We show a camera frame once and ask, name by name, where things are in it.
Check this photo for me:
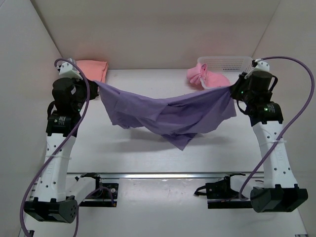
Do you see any white plastic basket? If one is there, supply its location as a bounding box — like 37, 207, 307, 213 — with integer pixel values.
197, 56, 253, 84

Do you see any purple cable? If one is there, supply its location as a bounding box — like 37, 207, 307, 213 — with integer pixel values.
20, 58, 118, 237
207, 56, 316, 204

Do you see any purple t shirt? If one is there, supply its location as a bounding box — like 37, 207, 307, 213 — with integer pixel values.
98, 82, 237, 150

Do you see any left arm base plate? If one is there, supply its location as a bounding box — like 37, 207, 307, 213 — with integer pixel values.
80, 173, 119, 207

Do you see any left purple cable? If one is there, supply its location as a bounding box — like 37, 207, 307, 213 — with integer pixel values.
20, 58, 118, 237

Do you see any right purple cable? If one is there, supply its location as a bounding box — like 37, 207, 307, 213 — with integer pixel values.
207, 56, 316, 204

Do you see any folded salmon pink t shirt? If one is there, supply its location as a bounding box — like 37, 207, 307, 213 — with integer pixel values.
76, 60, 109, 82

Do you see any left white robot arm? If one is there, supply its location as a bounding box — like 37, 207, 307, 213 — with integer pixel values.
22, 78, 98, 223

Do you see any aluminium rail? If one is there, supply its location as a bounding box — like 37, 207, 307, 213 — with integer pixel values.
66, 171, 262, 180

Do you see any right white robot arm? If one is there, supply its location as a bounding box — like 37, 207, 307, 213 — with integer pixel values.
221, 71, 308, 213

